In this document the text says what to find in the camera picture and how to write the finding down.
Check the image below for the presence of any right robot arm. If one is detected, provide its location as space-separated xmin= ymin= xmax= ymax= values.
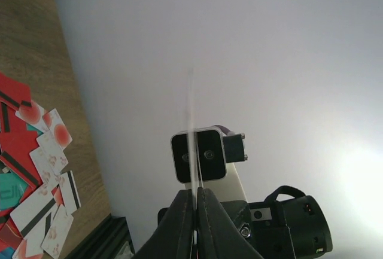
xmin=144 ymin=185 xmax=333 ymax=258

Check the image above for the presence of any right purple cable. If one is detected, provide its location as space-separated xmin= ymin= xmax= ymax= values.
xmin=214 ymin=124 xmax=233 ymax=136

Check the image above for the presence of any black aluminium frame rail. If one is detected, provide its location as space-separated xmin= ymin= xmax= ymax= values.
xmin=66 ymin=215 xmax=135 ymax=259

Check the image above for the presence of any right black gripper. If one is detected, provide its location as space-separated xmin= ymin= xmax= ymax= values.
xmin=157 ymin=200 xmax=253 ymax=234

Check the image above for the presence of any white magnetic stripe card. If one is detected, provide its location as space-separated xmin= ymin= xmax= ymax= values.
xmin=186 ymin=68 xmax=200 ymax=247

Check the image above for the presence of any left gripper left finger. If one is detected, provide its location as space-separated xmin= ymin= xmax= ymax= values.
xmin=133 ymin=190 xmax=198 ymax=259

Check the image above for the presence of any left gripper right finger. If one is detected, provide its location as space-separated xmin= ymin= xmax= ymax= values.
xmin=197 ymin=187 xmax=262 ymax=259

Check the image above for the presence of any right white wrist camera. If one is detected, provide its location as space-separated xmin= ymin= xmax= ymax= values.
xmin=170 ymin=125 xmax=248 ymax=201

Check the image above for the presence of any red card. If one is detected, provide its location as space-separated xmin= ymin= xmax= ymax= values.
xmin=1 ymin=73 xmax=32 ymax=111

